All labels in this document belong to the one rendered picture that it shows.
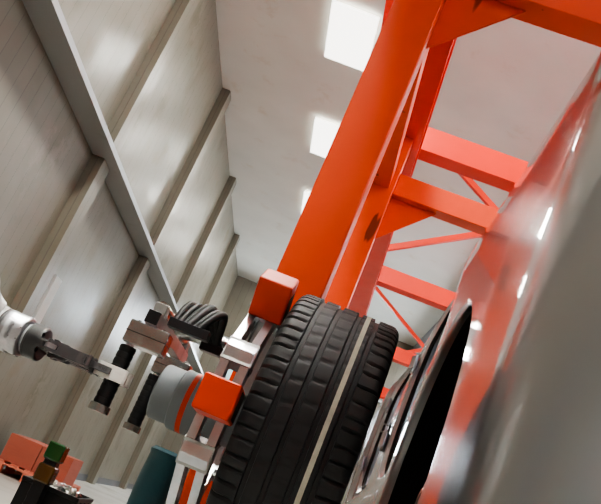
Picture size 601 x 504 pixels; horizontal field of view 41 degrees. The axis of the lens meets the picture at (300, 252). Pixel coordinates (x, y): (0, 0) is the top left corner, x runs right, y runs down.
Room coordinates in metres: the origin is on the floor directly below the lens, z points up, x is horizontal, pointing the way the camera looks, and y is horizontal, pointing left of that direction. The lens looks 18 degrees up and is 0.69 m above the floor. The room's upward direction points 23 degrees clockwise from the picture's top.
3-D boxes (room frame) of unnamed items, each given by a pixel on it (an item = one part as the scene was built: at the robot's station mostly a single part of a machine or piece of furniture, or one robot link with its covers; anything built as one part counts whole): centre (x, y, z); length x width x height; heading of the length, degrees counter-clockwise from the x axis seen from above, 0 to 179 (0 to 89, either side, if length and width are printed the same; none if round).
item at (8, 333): (1.72, 0.48, 0.83); 0.09 x 0.06 x 0.09; 173
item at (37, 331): (1.71, 0.41, 0.83); 0.09 x 0.08 x 0.07; 83
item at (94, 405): (1.69, 0.25, 0.83); 0.04 x 0.04 x 0.16
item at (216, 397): (1.52, 0.03, 0.85); 0.09 x 0.08 x 0.07; 173
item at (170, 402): (1.84, 0.07, 0.85); 0.21 x 0.14 x 0.14; 83
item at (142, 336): (1.69, 0.22, 0.93); 0.09 x 0.05 x 0.05; 83
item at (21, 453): (9.87, 1.75, 0.22); 1.21 x 0.83 x 0.44; 176
